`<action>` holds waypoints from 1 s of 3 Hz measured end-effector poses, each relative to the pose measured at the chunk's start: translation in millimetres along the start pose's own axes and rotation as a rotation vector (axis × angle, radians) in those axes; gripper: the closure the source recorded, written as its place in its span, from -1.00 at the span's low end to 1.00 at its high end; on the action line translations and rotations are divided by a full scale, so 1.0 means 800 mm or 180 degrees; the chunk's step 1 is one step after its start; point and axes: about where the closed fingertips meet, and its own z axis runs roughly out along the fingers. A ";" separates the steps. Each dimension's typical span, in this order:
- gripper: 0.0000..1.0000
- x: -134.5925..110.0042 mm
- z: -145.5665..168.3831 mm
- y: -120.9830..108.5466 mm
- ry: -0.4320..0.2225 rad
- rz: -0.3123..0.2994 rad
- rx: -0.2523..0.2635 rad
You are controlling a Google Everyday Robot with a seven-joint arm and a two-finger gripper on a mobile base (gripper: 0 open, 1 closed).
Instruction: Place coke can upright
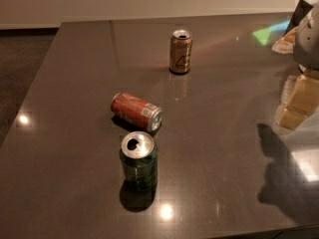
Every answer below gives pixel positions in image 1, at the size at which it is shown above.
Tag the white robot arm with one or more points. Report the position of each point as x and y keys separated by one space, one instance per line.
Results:
x=306 y=44

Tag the green soda can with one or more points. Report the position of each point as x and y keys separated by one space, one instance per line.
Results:
x=139 y=158

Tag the gold brown soda can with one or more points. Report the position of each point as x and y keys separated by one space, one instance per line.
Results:
x=180 y=50

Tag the dark box at table corner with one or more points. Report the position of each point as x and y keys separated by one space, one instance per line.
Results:
x=303 y=7

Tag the red coke can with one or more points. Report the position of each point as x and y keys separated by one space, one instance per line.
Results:
x=136 y=111

